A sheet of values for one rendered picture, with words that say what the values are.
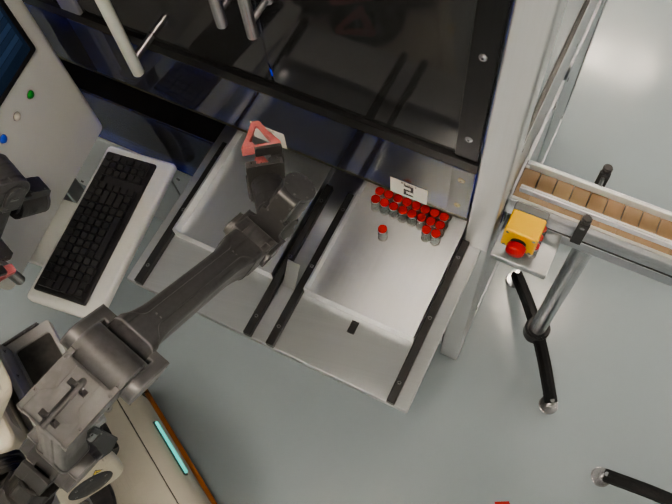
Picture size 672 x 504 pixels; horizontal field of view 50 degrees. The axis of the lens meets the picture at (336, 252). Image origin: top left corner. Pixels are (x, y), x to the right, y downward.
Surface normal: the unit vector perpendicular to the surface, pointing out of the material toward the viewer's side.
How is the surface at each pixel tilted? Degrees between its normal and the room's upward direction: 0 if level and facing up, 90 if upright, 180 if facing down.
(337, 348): 0
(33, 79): 90
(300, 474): 0
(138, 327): 47
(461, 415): 0
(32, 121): 90
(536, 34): 90
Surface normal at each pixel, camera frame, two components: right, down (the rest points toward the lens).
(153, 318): 0.57, -0.65
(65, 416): 0.08, -0.11
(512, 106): -0.45, 0.83
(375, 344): -0.07, -0.41
